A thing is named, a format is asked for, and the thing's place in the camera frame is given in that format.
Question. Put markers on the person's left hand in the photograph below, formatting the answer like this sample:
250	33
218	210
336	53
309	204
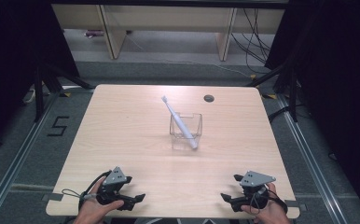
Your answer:
90	211

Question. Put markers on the aluminium floor rail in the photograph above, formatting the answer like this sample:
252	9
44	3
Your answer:
311	158
16	161

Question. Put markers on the clear plastic container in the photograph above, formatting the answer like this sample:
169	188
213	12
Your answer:
196	124

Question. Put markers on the person's right hand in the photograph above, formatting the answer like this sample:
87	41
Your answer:
271	214

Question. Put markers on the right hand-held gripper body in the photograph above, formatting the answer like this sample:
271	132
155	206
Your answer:
256	179

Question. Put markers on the grey tape strip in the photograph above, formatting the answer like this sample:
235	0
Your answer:
53	196
297	206

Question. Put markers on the light wooden desk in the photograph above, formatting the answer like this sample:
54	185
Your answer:
168	15

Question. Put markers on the black metal stand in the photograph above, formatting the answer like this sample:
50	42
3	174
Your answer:
293	96
38	93

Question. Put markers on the yellow black floor tape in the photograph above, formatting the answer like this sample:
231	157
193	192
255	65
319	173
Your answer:
270	96
65	94

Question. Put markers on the small pink object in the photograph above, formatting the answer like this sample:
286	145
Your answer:
93	33

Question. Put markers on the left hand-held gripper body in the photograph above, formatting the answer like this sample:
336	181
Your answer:
115	179

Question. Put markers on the white electric toothbrush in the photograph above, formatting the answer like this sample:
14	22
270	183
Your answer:
181	124

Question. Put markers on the black curtain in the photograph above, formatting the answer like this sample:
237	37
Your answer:
16	62
339	77

